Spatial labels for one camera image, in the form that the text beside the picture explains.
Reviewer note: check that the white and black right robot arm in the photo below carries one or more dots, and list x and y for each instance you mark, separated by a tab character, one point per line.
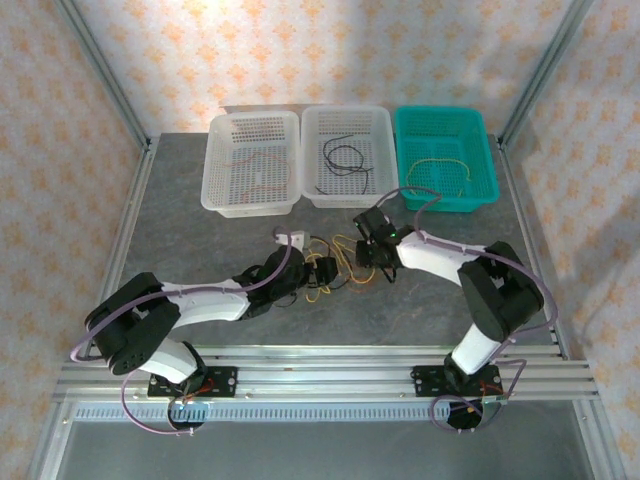
430	255

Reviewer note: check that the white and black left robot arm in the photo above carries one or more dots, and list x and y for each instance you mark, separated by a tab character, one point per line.
210	300

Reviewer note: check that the white perforated plastic basket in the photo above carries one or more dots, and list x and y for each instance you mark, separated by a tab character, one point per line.
250	135
350	120

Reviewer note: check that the teal perforated plastic basket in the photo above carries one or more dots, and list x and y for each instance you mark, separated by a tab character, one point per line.
440	135

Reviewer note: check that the aluminium mounting rail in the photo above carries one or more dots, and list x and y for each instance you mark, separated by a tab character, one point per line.
325	375

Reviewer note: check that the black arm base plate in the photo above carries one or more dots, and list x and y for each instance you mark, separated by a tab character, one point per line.
422	380
225	382

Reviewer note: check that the aluminium table side rail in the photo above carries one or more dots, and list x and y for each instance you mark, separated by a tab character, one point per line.
122	250
520	200

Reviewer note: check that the aluminium frame post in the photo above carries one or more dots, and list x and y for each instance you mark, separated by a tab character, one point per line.
102	70
546	70

